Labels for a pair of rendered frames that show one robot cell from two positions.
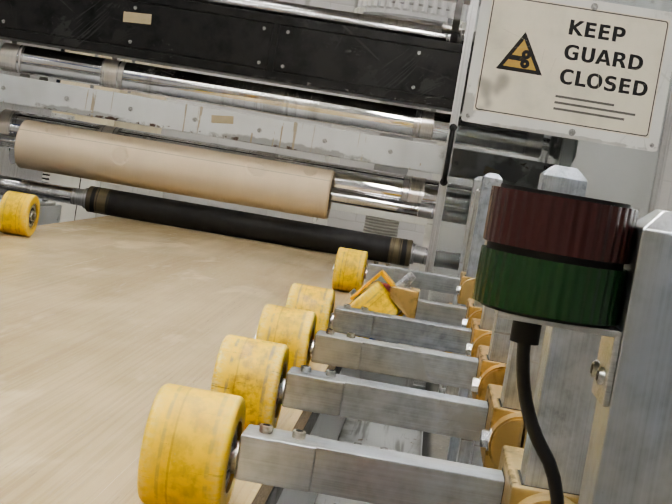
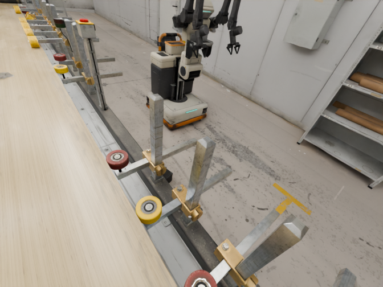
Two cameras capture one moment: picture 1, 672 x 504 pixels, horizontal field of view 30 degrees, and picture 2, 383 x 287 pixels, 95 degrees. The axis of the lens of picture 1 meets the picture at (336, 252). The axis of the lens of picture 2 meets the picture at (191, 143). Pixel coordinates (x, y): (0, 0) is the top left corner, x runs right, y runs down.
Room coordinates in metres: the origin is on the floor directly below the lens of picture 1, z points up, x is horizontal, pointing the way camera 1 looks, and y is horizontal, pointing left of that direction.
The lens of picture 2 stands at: (-1.18, 0.25, 1.42)
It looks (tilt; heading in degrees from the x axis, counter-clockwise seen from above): 41 degrees down; 311
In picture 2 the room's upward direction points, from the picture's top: 10 degrees clockwise
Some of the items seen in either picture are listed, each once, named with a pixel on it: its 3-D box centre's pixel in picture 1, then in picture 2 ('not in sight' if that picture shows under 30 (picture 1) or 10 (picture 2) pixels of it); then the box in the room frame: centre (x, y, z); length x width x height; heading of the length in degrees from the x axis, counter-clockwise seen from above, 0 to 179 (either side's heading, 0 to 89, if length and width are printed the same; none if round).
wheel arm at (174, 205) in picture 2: not in sight; (194, 193); (-0.95, -0.09, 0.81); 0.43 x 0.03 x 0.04; 86
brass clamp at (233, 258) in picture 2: not in sight; (235, 265); (-1.21, -0.02, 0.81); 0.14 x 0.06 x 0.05; 176
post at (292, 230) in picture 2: not in sight; (251, 263); (-1.24, -0.02, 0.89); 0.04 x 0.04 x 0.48; 86
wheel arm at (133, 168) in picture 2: not in sight; (161, 156); (-0.70, -0.10, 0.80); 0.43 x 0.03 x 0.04; 86
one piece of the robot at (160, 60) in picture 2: not in sight; (174, 72); (0.59, -1.22, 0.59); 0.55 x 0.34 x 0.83; 86
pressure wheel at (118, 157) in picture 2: not in sight; (119, 165); (-0.69, 0.09, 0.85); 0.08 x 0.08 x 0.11
